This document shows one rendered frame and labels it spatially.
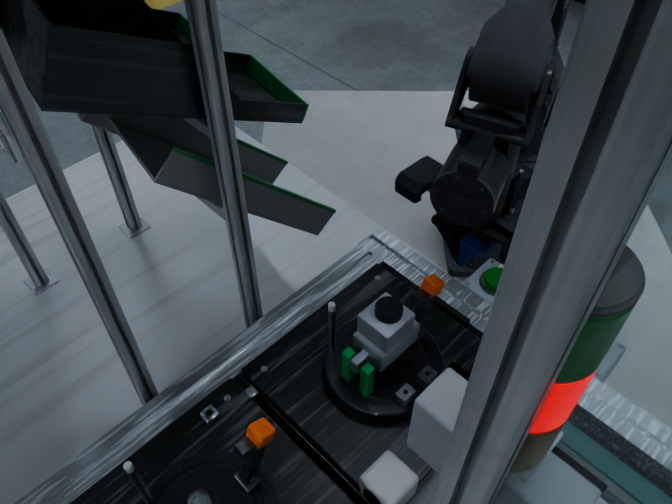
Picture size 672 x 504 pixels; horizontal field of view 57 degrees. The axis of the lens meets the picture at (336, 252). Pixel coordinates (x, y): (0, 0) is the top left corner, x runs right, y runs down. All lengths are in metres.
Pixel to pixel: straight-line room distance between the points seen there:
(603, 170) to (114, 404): 0.78
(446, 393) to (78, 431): 0.58
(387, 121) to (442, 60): 1.93
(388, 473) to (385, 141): 0.73
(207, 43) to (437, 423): 0.37
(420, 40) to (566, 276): 3.15
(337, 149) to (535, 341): 0.99
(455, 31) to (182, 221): 2.57
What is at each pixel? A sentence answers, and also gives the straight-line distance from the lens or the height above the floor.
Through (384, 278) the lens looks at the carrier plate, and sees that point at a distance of 0.83.
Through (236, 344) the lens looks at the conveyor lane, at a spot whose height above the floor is 0.96.
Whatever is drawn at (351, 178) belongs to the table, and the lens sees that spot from 1.14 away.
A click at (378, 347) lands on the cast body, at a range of 0.66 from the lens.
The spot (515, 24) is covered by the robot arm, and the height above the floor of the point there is 1.35.
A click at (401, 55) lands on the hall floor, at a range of 3.21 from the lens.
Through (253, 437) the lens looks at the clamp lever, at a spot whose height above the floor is 1.07.
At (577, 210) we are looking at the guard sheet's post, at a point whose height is 1.47.
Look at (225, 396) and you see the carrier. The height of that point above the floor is 0.97.
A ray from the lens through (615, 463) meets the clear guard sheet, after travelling 0.30.
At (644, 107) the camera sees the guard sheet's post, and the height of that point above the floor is 1.52.
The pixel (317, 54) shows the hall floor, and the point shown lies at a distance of 3.21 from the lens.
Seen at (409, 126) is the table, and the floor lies 0.86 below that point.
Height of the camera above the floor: 1.61
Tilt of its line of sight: 48 degrees down
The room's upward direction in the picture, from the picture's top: straight up
